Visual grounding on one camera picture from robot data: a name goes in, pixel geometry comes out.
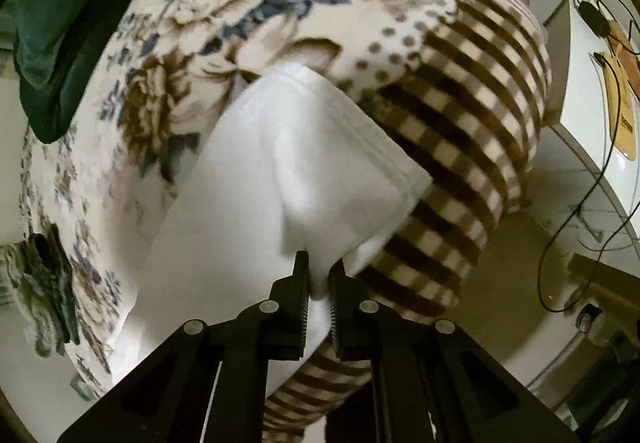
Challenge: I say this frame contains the white denim pants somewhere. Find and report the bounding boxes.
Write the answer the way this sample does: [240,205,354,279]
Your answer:
[110,64,432,380]

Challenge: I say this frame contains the crumpled grey patterned cloth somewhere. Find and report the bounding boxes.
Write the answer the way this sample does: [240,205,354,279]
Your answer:
[1,224,79,359]

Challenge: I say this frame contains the floral plush blanket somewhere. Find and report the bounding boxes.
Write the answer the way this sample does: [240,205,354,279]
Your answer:
[18,0,554,443]

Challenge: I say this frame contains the yellow paper bag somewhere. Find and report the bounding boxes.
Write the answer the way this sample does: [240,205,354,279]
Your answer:
[601,20,639,160]

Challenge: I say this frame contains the dark green pillow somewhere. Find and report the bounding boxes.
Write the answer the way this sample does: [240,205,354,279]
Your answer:
[14,0,131,144]

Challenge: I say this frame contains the black power adapter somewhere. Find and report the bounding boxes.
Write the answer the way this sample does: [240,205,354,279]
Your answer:
[577,1,611,38]

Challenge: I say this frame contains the white side table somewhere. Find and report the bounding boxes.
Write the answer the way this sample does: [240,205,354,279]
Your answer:
[529,0,639,229]

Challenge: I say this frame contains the black power cable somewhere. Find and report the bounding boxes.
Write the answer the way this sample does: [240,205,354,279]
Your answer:
[536,0,640,315]

